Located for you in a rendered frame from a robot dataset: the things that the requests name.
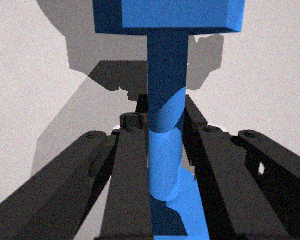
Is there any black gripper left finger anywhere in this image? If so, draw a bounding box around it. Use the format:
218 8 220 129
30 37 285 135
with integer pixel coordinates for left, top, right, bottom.
0 94 154 240

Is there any blue hexagonal dumbbell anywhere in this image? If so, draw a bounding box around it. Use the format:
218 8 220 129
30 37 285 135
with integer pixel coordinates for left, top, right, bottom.
92 0 245 240

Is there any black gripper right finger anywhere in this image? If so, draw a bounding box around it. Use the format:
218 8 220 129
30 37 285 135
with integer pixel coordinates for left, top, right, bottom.
183 94 300 240

